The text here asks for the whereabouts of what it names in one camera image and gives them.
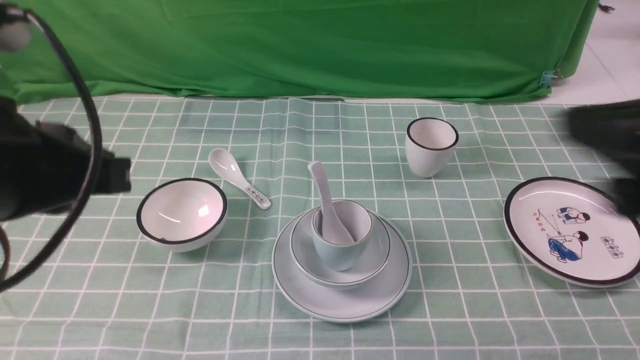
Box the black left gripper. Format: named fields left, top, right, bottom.
left=0, top=97, right=132, bottom=222

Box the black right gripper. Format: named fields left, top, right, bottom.
left=566, top=99, right=640, bottom=218

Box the pale blue bowl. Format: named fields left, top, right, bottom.
left=288, top=206, right=391, bottom=290

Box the pale blue cup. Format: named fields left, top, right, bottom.
left=311, top=199, right=374, bottom=272

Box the plain white spoon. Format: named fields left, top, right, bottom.
left=308, top=161, right=354, bottom=246

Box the blue clip on backdrop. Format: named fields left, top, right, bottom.
left=538, top=70, right=554, bottom=89

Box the cartoon plate black rim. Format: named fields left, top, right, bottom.
left=503, top=177, right=640, bottom=288

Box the white bowl black rim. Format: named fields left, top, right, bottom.
left=135, top=178, right=229, bottom=253

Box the green checked tablecloth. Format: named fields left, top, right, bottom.
left=1, top=97, right=639, bottom=360

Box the white cup black rim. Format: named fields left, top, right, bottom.
left=405, top=117, right=460, bottom=179

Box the green backdrop cloth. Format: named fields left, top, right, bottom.
left=16, top=0, right=598, bottom=103

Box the pale blue plate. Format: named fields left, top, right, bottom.
left=271, top=210, right=413, bottom=324

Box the black cable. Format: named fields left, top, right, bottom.
left=0, top=5, right=104, bottom=293

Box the white spoon patterned handle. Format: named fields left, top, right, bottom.
left=208, top=148, right=272, bottom=211

